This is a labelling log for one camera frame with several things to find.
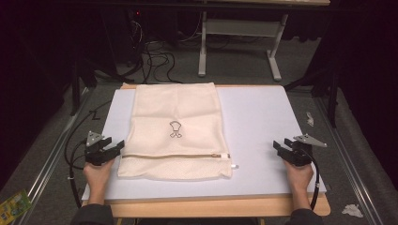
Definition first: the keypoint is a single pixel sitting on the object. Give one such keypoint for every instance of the person's left hand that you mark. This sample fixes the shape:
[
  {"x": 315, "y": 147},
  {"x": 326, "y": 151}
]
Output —
[{"x": 97, "y": 178}]

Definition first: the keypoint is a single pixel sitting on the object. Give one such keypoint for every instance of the wooden table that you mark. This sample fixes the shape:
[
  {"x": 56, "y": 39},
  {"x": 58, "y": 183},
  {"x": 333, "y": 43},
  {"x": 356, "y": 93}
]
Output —
[{"x": 219, "y": 207}]

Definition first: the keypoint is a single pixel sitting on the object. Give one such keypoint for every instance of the green printed packet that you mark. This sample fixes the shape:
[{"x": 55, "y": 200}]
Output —
[{"x": 14, "y": 207}]

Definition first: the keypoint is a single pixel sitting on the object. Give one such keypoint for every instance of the white foam board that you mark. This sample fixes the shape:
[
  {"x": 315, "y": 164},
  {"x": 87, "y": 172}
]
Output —
[{"x": 259, "y": 125}]

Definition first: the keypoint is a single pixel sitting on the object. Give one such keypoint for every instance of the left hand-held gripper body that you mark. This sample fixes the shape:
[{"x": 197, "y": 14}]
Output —
[{"x": 95, "y": 153}]

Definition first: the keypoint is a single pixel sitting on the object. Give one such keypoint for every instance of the person's right hand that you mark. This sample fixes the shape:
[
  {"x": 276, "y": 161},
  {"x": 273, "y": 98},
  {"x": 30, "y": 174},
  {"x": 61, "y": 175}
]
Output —
[{"x": 299, "y": 178}]

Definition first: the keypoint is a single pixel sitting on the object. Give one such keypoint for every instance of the cream mesh laundry bag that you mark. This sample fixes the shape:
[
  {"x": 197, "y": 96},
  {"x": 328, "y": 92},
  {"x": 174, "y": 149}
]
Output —
[{"x": 175, "y": 106}]

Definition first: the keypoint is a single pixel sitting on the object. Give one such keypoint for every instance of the white metal desk frame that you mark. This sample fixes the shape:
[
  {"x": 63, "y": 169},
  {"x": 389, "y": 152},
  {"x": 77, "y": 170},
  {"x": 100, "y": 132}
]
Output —
[{"x": 241, "y": 27}]

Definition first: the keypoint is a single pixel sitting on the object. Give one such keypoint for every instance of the dark computer tower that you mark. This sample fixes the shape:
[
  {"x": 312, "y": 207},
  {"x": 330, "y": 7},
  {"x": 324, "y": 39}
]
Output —
[{"x": 122, "y": 34}]

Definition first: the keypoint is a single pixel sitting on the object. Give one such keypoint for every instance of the black metal stand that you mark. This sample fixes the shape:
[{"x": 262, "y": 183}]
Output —
[
  {"x": 333, "y": 93},
  {"x": 75, "y": 87}
]

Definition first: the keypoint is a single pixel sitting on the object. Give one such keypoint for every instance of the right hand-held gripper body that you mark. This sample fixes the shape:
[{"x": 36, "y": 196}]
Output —
[{"x": 298, "y": 156}]

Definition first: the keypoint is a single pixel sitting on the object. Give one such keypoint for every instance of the small crumpled white tissue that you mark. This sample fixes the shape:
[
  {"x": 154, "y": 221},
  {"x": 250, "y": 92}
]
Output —
[{"x": 310, "y": 119}]

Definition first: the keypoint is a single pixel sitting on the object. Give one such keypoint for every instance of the large crumpled white tissue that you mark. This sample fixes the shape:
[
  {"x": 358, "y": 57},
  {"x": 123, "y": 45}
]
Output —
[{"x": 352, "y": 210}]

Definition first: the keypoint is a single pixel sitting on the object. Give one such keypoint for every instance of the metal floor rail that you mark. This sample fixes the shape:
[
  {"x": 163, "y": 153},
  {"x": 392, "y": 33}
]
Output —
[
  {"x": 47, "y": 162},
  {"x": 347, "y": 162}
]

